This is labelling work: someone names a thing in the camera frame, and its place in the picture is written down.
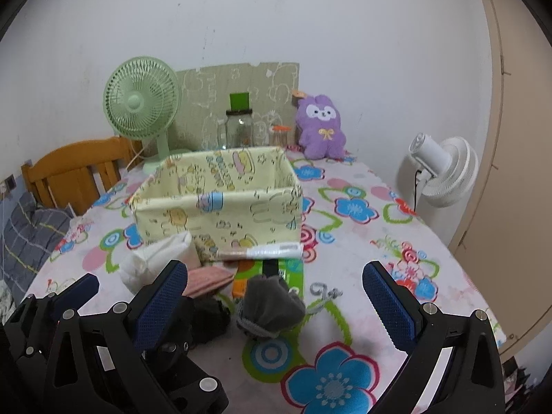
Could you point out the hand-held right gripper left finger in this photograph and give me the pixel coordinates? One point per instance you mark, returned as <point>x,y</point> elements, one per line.
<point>160,306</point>

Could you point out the green desk fan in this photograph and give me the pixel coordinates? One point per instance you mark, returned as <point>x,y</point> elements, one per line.
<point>136,101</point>

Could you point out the white and tan taped pack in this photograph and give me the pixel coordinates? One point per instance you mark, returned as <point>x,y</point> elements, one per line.
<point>146,258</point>

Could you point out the white clip fan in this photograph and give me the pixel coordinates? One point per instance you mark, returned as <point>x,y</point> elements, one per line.
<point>453,168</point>

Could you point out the yellow printed fabric storage box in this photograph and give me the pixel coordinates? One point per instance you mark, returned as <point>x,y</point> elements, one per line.
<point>172,215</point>

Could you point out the purple plush bunny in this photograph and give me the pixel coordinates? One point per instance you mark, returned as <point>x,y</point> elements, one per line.
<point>321,129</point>

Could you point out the grey plaid pillow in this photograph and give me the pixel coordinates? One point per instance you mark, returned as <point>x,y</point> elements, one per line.
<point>30,233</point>

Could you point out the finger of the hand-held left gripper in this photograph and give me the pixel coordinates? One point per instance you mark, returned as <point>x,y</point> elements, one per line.
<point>202,392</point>
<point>82,289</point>

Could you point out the wall socket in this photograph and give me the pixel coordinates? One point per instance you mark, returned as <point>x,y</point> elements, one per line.
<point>9,183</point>

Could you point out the beige door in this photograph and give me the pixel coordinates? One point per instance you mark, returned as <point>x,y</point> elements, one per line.
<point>526,181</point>

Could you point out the black cloth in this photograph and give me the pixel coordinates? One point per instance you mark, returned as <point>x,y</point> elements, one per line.
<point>211,321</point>

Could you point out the glass jar with green lid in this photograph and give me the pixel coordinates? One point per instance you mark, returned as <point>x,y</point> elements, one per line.
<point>238,131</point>

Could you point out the green printed cardboard sheet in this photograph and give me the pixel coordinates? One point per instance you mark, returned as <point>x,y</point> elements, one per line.
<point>267,82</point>

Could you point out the green orange snack packet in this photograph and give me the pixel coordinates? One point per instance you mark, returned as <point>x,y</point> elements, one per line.
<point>293,274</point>

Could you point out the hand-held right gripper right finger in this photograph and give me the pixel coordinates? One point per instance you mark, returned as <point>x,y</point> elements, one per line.
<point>390,306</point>

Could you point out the pink tissue pack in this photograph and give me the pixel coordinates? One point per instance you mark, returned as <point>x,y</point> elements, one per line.
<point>267,250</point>

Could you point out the toothpick holder with orange lid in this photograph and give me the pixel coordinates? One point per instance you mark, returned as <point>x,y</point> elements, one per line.
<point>280,136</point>

